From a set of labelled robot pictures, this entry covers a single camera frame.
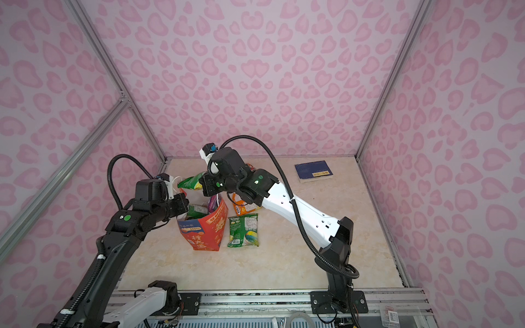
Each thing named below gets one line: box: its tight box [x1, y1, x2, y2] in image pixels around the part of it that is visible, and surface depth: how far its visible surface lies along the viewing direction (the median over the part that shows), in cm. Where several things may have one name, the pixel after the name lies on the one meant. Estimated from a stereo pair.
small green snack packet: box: [177, 171, 206, 191], surface depth 70 cm
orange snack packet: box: [231, 192, 262, 217], surface depth 98 cm
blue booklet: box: [294, 159, 334, 183], surface depth 115 cm
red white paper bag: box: [176, 198, 229, 252], surface depth 74 cm
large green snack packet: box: [226, 213, 260, 249], surface depth 90 cm
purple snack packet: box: [207, 193, 223, 214], surface depth 82 cm
